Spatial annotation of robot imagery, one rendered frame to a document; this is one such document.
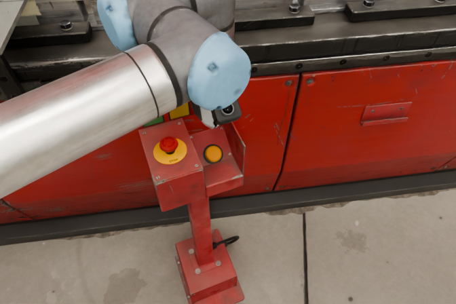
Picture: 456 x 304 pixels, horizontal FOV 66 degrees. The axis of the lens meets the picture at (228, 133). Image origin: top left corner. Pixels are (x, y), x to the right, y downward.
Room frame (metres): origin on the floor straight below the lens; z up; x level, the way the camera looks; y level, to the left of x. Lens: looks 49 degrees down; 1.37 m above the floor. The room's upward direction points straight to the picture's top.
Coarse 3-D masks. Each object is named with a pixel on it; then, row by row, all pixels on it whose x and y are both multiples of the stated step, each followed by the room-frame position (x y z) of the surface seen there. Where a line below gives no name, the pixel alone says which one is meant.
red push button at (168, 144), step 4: (168, 136) 0.48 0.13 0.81; (164, 140) 0.47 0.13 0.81; (168, 140) 0.47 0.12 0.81; (172, 140) 0.47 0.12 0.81; (176, 140) 0.47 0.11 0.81; (160, 144) 0.46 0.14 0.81; (164, 144) 0.46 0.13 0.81; (168, 144) 0.46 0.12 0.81; (172, 144) 0.46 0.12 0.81; (176, 144) 0.46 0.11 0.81; (160, 148) 0.46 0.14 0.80; (164, 148) 0.45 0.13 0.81; (168, 148) 0.45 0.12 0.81; (172, 148) 0.45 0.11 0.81; (168, 152) 0.45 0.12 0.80; (172, 152) 0.46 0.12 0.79
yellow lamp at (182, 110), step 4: (184, 104) 0.56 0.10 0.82; (176, 108) 0.56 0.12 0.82; (180, 108) 0.56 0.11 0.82; (184, 108) 0.56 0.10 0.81; (188, 108) 0.57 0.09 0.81; (172, 112) 0.55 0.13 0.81; (176, 112) 0.56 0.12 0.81; (180, 112) 0.56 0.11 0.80; (184, 112) 0.56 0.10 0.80; (188, 112) 0.57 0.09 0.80; (172, 116) 0.55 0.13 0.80; (176, 116) 0.56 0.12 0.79; (180, 116) 0.56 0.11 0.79
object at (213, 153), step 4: (208, 148) 0.51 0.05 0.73; (212, 148) 0.51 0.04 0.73; (216, 148) 0.51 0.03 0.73; (208, 152) 0.50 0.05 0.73; (212, 152) 0.50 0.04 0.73; (216, 152) 0.50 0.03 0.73; (220, 152) 0.51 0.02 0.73; (208, 156) 0.49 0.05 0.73; (212, 156) 0.50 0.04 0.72; (216, 156) 0.50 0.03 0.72; (220, 156) 0.50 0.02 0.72; (208, 160) 0.49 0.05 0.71; (212, 160) 0.49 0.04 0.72; (216, 160) 0.49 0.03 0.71
